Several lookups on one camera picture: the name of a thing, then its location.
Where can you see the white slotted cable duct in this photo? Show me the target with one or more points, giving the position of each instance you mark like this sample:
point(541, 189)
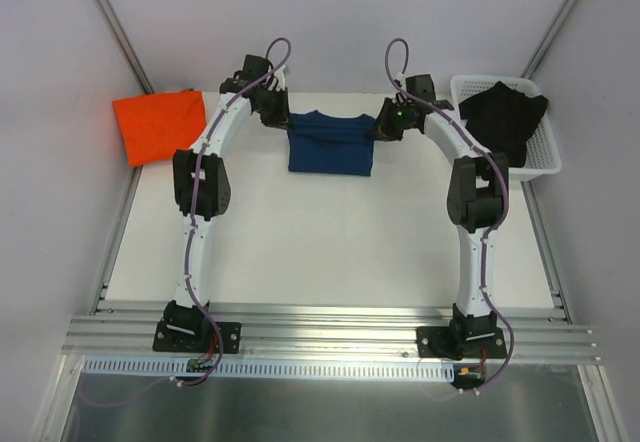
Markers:
point(271, 369)

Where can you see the folded orange t shirt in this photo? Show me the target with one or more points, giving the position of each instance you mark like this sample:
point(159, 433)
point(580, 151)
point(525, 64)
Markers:
point(154, 126)

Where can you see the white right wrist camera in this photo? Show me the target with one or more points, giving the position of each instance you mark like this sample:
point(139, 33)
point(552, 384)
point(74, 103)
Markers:
point(399, 79)

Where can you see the white plastic basket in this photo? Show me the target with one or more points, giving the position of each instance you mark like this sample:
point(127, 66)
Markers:
point(542, 153)

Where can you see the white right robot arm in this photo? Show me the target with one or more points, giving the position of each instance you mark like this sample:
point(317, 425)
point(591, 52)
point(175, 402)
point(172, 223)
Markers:
point(477, 202)

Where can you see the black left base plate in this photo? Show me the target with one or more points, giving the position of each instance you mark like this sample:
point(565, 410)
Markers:
point(227, 337)

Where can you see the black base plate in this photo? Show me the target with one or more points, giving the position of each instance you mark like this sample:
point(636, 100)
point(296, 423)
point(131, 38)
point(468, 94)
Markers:
point(440, 342)
point(227, 337)

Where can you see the blue t shirt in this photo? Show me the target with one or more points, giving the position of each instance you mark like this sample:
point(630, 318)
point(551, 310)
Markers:
point(323, 144)

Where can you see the aluminium mounting rail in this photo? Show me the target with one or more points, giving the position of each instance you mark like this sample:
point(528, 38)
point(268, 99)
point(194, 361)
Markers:
point(541, 336)

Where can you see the black t shirt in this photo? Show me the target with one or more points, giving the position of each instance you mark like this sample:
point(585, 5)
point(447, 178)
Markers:
point(503, 120)

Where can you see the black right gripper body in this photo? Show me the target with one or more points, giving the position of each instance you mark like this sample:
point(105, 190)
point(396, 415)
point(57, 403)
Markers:
point(385, 123)

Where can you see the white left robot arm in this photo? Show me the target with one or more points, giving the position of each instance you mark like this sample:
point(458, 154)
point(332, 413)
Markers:
point(202, 192)

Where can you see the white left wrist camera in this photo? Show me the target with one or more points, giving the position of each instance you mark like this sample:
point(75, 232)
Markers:
point(280, 76)

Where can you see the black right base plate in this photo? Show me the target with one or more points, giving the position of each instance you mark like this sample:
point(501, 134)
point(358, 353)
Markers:
point(440, 342)

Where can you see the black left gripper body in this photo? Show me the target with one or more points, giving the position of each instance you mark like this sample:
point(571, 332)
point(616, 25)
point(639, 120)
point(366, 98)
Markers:
point(275, 109)

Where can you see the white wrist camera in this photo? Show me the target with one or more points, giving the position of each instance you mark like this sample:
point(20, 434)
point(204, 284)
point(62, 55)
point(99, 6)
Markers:
point(280, 76)
point(399, 79)

